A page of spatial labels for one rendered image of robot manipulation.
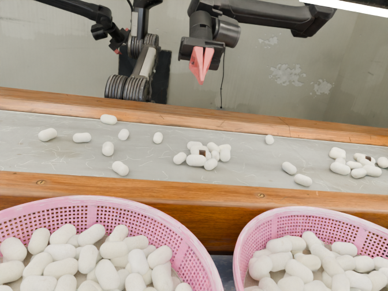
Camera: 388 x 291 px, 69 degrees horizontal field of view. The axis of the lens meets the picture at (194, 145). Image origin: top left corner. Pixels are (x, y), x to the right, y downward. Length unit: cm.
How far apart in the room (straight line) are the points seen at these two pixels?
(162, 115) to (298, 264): 48
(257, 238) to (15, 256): 27
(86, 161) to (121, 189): 14
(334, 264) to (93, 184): 32
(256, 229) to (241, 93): 246
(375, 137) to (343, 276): 63
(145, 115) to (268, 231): 44
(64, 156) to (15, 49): 231
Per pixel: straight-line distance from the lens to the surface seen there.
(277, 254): 37
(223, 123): 74
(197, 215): 39
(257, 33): 275
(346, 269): 41
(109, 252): 34
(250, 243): 37
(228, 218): 41
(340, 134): 89
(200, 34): 70
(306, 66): 299
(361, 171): 67
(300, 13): 95
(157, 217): 35
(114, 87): 94
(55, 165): 51
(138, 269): 32
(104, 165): 50
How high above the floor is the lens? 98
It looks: 23 degrees down
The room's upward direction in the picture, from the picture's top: 9 degrees clockwise
